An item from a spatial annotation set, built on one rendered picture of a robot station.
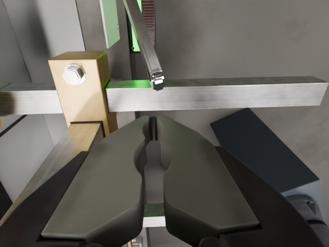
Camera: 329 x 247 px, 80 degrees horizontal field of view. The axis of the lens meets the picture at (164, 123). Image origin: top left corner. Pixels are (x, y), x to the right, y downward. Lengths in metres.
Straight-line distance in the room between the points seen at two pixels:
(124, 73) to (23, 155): 0.28
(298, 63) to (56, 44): 1.19
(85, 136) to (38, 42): 0.33
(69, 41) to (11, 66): 0.12
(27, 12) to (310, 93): 0.50
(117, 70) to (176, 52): 0.73
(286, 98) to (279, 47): 0.99
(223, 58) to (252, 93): 0.90
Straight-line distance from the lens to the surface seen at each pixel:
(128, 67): 0.39
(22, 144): 0.51
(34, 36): 0.52
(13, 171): 0.49
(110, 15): 0.32
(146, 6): 0.37
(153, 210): 0.41
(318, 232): 0.85
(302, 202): 0.89
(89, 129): 0.24
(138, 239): 0.72
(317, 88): 0.30
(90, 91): 0.23
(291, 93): 0.29
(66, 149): 0.21
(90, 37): 0.39
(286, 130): 1.53
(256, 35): 1.20
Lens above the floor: 1.07
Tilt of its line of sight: 60 degrees down
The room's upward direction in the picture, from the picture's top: 174 degrees clockwise
